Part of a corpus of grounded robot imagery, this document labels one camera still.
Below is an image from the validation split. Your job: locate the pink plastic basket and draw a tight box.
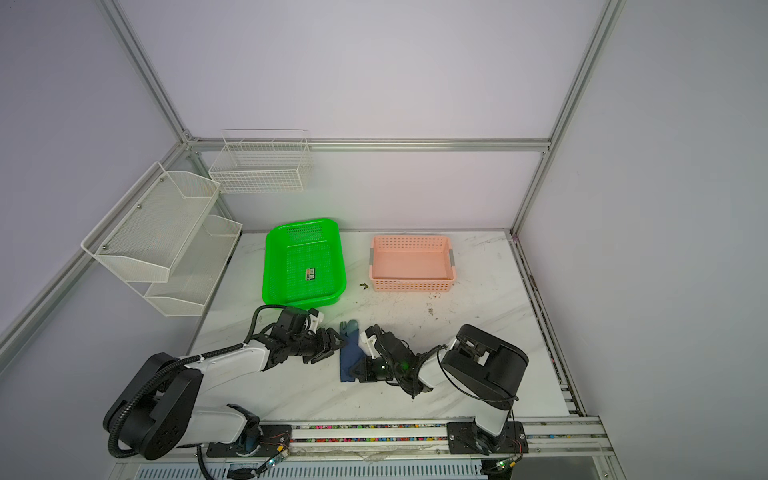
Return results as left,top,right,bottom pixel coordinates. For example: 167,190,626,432
369,235,457,293

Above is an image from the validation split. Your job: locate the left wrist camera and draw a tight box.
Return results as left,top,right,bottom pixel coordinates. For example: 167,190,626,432
308,309,324,332

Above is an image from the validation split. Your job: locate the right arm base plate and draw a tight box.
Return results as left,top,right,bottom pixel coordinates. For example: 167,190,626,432
446,421,529,455

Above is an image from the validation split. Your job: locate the white wire wall basket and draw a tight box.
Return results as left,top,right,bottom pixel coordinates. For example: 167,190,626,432
209,129,313,194

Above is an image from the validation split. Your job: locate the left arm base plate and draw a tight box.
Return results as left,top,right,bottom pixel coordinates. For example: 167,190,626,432
206,424,292,458

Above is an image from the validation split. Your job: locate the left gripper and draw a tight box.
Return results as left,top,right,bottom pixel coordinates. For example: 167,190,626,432
289,327,347,365

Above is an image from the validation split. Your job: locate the dark blue paper napkin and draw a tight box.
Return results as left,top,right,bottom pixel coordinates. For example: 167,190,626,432
339,335,366,383

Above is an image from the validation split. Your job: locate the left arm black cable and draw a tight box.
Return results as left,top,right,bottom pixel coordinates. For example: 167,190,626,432
106,304,289,480

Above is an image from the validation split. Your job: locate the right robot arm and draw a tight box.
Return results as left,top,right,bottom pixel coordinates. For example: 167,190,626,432
340,324,529,449

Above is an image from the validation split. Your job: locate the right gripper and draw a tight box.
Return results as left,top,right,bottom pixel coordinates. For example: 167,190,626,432
347,358,404,386

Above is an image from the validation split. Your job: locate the white mesh upper shelf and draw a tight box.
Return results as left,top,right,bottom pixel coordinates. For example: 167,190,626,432
81,162,220,283

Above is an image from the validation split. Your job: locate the green plastic basket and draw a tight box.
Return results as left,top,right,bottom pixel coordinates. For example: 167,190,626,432
262,218,347,310

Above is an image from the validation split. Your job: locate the white mesh shelf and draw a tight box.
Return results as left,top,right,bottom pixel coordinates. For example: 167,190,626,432
81,162,220,283
144,215,242,317

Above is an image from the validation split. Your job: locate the white mesh lower shelf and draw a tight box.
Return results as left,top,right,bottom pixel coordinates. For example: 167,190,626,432
144,215,242,317

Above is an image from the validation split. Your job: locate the aluminium mounting rail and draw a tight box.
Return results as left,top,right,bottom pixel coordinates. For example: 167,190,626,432
116,415,616,466

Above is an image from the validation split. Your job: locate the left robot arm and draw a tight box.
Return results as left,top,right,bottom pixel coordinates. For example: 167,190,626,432
103,304,346,460

